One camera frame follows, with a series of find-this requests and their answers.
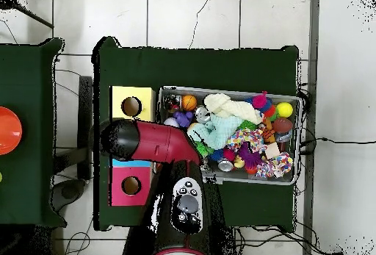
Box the wooden box with three holes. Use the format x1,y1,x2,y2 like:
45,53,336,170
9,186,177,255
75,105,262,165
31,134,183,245
109,85,157,208

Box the clear mesh bin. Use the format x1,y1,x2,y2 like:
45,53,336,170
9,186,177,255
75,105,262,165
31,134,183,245
153,85,304,187

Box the white ball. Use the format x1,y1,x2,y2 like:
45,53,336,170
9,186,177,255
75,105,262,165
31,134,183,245
164,117,181,129

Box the silver can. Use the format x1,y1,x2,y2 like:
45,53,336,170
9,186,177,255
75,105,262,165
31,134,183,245
194,106,212,123

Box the green spiky ball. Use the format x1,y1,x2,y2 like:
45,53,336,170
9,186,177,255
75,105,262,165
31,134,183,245
193,139,214,158

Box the small orange basketball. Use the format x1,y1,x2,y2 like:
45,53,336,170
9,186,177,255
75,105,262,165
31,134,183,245
181,94,198,112

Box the mint green cloth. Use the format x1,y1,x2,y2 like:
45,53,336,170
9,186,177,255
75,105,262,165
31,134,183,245
187,113,242,150

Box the cream yellow cloth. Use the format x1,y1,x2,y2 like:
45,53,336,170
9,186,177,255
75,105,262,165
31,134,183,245
203,93,262,125

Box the polka dot cloth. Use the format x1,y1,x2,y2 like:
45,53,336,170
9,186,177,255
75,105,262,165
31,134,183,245
226,128,266,154

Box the pink spiky ball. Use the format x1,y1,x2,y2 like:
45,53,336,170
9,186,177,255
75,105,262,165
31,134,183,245
250,91,271,111

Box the brown toy football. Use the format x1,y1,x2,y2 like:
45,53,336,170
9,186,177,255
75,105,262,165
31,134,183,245
272,118,294,135

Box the green side table cloth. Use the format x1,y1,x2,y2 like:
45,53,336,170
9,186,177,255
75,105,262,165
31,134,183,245
0,37,67,229

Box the orange disc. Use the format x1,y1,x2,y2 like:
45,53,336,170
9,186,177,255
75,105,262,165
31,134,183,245
0,106,24,157

